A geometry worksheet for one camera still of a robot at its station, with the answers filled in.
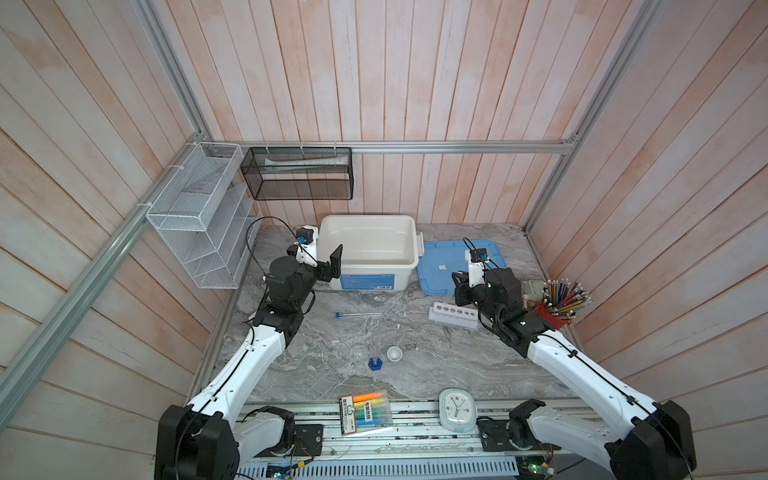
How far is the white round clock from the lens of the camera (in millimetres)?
753

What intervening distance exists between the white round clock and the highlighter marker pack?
144 millimetres

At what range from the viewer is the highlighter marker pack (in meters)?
0.76
